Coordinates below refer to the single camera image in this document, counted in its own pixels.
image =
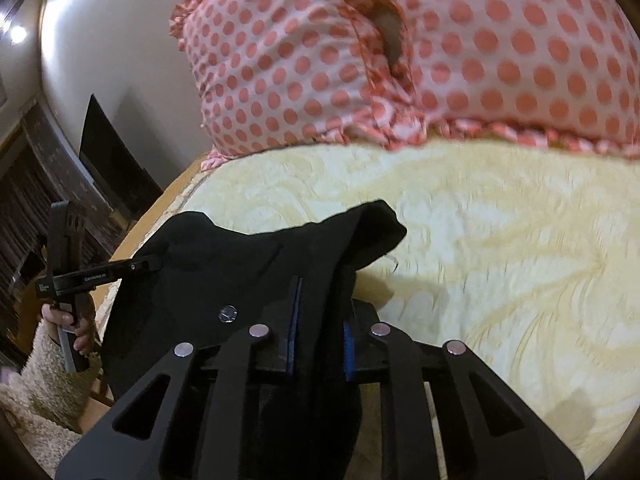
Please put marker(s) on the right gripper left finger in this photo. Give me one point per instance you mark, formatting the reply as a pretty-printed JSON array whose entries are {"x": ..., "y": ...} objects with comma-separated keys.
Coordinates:
[{"x": 203, "y": 413}]

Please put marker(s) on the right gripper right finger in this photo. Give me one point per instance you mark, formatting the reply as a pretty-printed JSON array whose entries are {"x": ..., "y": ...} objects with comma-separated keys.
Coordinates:
[{"x": 445, "y": 414}]

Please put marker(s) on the black pants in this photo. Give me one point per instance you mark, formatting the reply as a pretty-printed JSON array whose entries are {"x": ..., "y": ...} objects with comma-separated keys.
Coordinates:
[{"x": 213, "y": 282}]

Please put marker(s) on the person's left hand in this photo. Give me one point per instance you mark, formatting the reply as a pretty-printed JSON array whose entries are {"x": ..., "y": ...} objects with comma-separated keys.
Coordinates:
[{"x": 84, "y": 326}]

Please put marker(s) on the fuzzy cream left sleeve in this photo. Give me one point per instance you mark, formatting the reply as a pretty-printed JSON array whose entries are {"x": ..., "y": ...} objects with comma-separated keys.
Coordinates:
[{"x": 43, "y": 403}]

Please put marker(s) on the black television screen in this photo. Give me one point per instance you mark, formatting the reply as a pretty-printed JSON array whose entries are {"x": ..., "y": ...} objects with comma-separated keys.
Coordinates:
[{"x": 115, "y": 171}]

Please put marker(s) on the yellow patterned bedspread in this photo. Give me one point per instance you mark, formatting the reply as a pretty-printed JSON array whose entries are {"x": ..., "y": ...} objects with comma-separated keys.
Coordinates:
[{"x": 529, "y": 257}]

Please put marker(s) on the polka dot pillow near nightstand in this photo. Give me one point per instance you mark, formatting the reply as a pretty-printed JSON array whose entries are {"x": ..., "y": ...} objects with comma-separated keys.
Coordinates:
[{"x": 277, "y": 73}]

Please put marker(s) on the polka dot pillow near window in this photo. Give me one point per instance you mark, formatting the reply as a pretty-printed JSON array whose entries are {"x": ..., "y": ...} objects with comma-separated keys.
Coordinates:
[{"x": 545, "y": 73}]

